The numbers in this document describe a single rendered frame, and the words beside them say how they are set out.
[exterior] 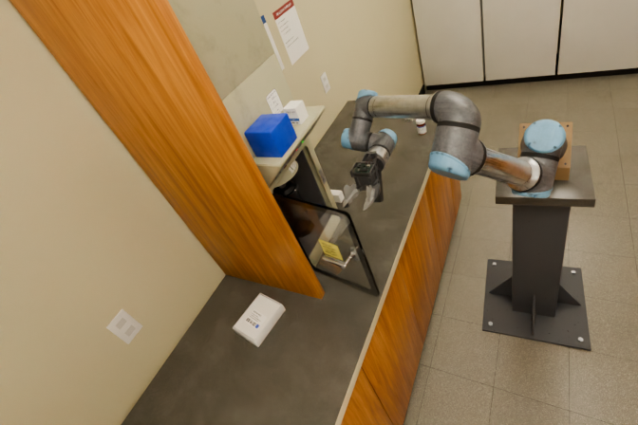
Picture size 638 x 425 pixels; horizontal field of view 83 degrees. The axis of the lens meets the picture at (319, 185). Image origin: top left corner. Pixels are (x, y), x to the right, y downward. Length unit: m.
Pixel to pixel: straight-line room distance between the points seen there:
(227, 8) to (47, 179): 0.69
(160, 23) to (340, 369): 1.05
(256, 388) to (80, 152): 0.91
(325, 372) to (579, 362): 1.39
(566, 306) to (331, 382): 1.52
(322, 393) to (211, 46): 1.03
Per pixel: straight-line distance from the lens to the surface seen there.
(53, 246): 1.30
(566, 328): 2.34
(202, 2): 1.06
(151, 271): 1.47
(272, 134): 1.02
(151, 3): 0.86
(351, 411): 1.38
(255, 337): 1.37
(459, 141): 1.06
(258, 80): 1.16
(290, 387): 1.29
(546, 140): 1.40
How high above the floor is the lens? 2.04
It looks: 37 degrees down
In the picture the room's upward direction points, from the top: 23 degrees counter-clockwise
